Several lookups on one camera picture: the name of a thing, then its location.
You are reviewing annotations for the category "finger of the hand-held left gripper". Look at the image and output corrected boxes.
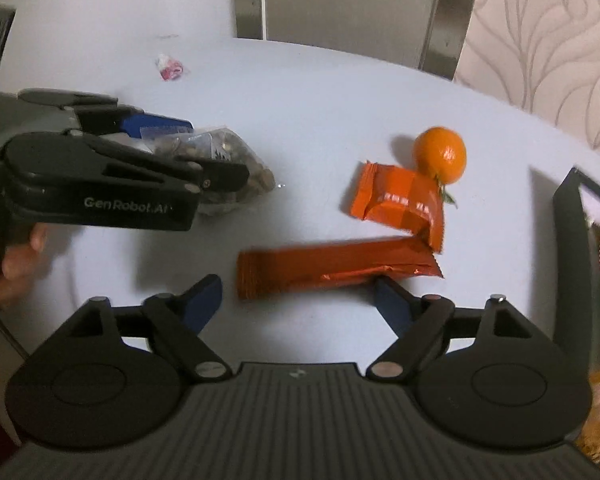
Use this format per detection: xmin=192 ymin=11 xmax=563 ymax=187
xmin=70 ymin=105 xmax=195 ymax=140
xmin=82 ymin=132 xmax=251 ymax=195

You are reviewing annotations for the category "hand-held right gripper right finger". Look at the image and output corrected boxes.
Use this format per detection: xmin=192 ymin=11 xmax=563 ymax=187
xmin=365 ymin=275 xmax=537 ymax=381

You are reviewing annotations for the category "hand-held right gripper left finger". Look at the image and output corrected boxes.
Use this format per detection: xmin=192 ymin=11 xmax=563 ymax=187
xmin=64 ymin=273 xmax=232 ymax=381

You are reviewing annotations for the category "clear bag of nuts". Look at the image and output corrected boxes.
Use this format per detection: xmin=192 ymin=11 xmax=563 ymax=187
xmin=141 ymin=124 xmax=276 ymax=219

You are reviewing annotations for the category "long orange snack bar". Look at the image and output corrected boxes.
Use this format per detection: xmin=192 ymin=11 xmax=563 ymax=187
xmin=236 ymin=235 xmax=444 ymax=302

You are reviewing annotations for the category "black storage bin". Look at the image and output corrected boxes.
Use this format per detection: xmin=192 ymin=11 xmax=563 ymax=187
xmin=551 ymin=165 xmax=600 ymax=363

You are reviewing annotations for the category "person's left hand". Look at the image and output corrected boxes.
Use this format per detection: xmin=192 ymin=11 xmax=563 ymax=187
xmin=0 ymin=222 xmax=49 ymax=309

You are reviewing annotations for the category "pink wrapped candy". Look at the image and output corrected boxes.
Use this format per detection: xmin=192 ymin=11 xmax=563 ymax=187
xmin=154 ymin=52 xmax=186 ymax=82

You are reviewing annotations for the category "orange square snack packet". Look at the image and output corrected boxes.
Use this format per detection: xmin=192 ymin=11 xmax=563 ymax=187
xmin=348 ymin=160 xmax=446 ymax=252

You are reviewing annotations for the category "tangerine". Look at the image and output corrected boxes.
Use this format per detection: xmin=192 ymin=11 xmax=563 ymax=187
xmin=412 ymin=126 xmax=469 ymax=210

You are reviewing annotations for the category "thin black cable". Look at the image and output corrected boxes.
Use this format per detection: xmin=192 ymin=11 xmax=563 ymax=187
xmin=0 ymin=292 xmax=30 ymax=361

